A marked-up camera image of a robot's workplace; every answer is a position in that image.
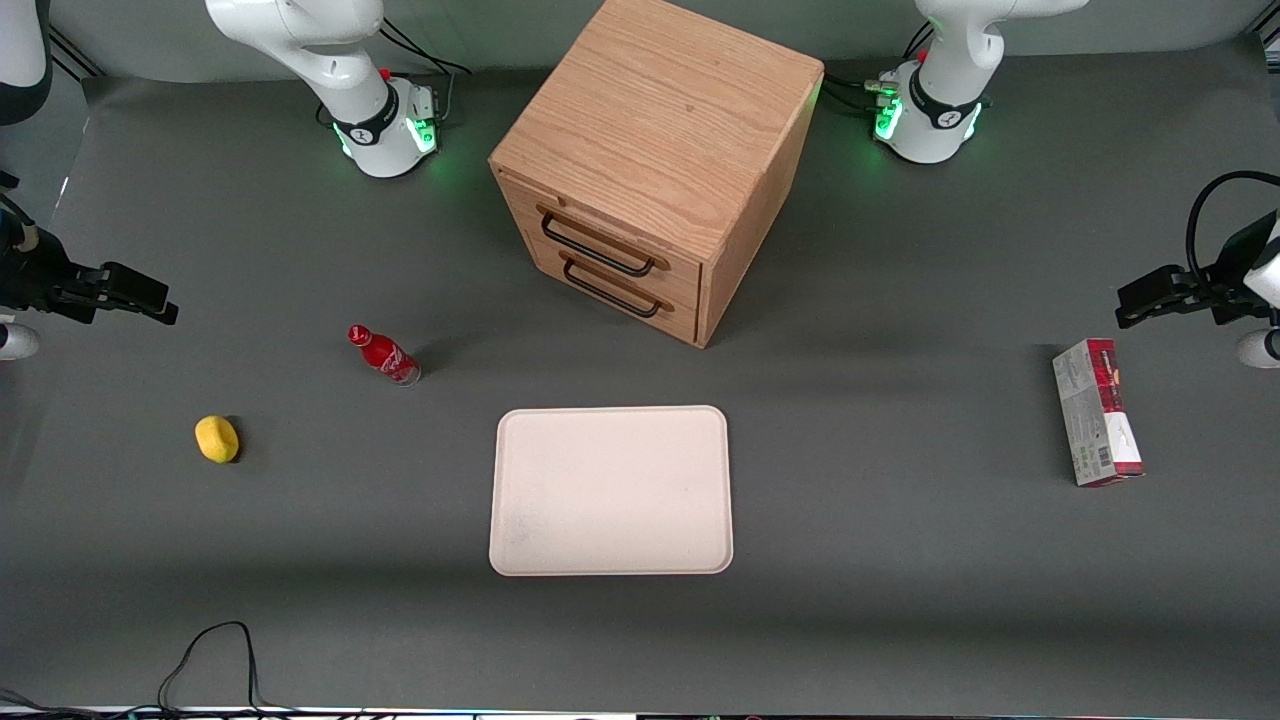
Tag yellow lemon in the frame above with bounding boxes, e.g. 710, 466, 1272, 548
194, 415, 241, 464

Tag oak wooden drawer cabinet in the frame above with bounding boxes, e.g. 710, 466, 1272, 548
488, 0, 826, 349

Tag black metal drawer handle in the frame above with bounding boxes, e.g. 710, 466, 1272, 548
540, 205, 669, 278
560, 252, 674, 320

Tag black left gripper cable loop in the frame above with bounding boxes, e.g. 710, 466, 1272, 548
1186, 170, 1280, 286

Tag black right arm base cables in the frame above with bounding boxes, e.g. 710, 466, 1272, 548
378, 18, 473, 126

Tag grey and red carton box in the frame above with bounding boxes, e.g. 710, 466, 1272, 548
1052, 338, 1145, 488

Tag dark grey table mat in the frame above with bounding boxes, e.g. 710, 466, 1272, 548
0, 35, 1280, 716

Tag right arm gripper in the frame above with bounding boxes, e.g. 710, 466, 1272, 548
0, 230, 180, 327

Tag black left arm base cables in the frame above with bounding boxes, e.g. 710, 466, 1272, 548
822, 20, 936, 116

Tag wooden drawer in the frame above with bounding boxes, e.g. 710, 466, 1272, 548
518, 225, 701, 343
497, 168, 703, 306

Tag red cola bottle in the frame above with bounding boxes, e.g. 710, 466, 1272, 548
347, 324, 422, 387

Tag black arm base cables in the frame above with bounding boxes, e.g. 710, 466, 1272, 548
378, 18, 473, 126
822, 20, 936, 116

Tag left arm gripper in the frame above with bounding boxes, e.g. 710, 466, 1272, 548
1116, 210, 1280, 330

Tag beige plastic tray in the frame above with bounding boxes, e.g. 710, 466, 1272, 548
488, 405, 734, 577

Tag thin black floor cable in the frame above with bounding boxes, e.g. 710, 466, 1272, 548
0, 621, 301, 717

